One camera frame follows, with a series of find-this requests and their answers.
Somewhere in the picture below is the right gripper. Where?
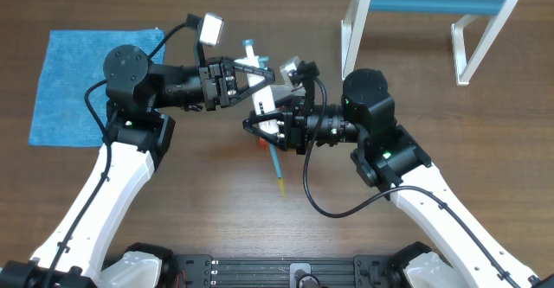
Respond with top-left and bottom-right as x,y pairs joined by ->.
242,96 -> 312,156

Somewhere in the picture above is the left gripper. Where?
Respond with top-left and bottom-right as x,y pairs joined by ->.
199,57 -> 277,112

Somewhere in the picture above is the white pipette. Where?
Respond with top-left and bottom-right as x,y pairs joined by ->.
241,38 -> 287,200

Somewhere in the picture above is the blue cloth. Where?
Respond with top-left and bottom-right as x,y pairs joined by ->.
28,28 -> 166,148

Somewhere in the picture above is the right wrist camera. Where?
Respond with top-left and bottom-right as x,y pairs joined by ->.
279,55 -> 303,86

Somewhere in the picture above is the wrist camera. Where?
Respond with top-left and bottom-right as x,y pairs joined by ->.
279,55 -> 303,86
198,12 -> 225,48

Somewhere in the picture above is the black cable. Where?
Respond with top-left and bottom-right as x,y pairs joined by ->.
301,74 -> 438,219
83,21 -> 191,147

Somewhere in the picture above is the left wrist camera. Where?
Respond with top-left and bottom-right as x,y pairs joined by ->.
198,12 -> 225,48

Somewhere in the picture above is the mounting rail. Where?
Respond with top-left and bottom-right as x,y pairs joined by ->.
106,253 -> 408,288

